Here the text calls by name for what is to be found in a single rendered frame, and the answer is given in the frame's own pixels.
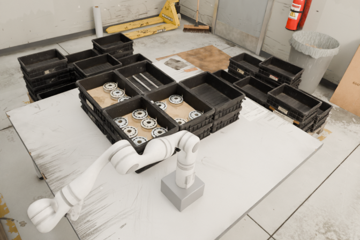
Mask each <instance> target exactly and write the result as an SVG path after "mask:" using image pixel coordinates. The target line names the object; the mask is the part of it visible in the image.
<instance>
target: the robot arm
mask: <svg viewBox="0 0 360 240"><path fill-rule="evenodd" d="M199 144H200V139H199V138H198V137H197V136H195V135H194V134H192V133H190V132H189V131H185V130H183V131H179V132H177V133H175V134H172V135H169V136H166V137H161V138H156V139H152V140H151V141H150V142H149V143H148V144H147V145H146V147H145V150H144V153H143V155H139V154H138V153H137V152H136V151H135V150H134V148H133V147H132V146H131V144H130V143H129V142H128V141H127V140H120V141H118V142H116V143H115V144H113V145H112V146H111V147H109V148H108V149H107V150H106V151H105V152H104V153H103V154H102V155H101V156H100V157H99V158H97V159H96V160H95V161H94V162H93V163H92V164H91V165H90V166H89V167H88V168H87V169H86V170H85V171H84V172H83V173H82V174H81V175H80V176H78V177H77V178H76V179H75V180H73V181H72V182H71V183H69V184H68V185H67V186H65V187H64V188H62V189H61V190H59V191H58V192H57V193H56V194H55V197H54V198H53V199H40V200H37V201H35V202H33V203H32V204H31V205H30V206H29V208H28V210H27V215H28V217H29V218H30V220H31V221H32V222H33V224H34V225H35V227H36V228H37V230H38V231H39V232H40V233H47V232H49V231H51V230H52V229H53V228H54V227H55V226H56V224H58V222H59V221H60V219H61V218H62V217H67V216H68V215H69V214H70V218H71V220H72V221H76V220H77V219H78V217H79V215H80V212H81V209H82V206H83V203H84V198H85V197H86V196H87V195H88V194H89V193H90V191H91V189H92V187H93V185H94V183H95V181H96V179H97V177H98V175H99V173H100V172H101V170H102V169H103V167H104V166H105V165H106V164H108V163H109V162H111V164H112V165H113V166H114V168H115V169H116V171H117V172H118V173H119V174H120V175H126V174H129V173H131V172H134V171H136V170H138V169H140V168H142V167H144V166H146V165H148V164H151V163H154V162H158V161H161V160H164V159H167V158H169V157H170V156H172V154H173V152H174V149H175V147H177V148H179V149H181V151H179V153H178V155H177V166H176V179H175V182H176V184H177V185H178V186H179V187H180V188H185V189H188V188H189V187H190V186H191V185H192V184H193V183H194V178H195V174H196V171H195V170H194V167H195V162H196V157H197V154H198V149H199Z"/></svg>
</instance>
